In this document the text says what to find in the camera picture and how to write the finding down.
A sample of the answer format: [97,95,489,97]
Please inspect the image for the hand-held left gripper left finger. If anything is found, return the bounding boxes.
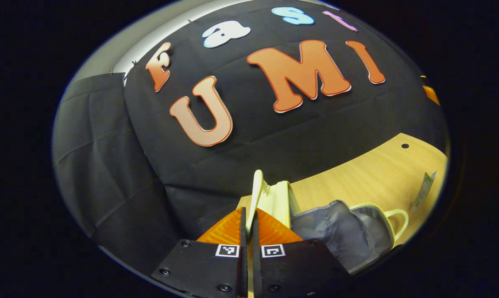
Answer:
[151,207,248,298]

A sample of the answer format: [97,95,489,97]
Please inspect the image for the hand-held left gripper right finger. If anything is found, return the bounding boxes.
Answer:
[252,209,353,298]

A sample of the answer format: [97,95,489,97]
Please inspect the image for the pale yellow suitcase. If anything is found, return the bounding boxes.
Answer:
[245,170,410,276]

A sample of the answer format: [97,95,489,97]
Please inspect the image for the large green cream tube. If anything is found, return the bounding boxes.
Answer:
[410,171,437,213]

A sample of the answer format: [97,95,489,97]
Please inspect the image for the black backdrop cloth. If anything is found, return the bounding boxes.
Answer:
[53,0,448,249]

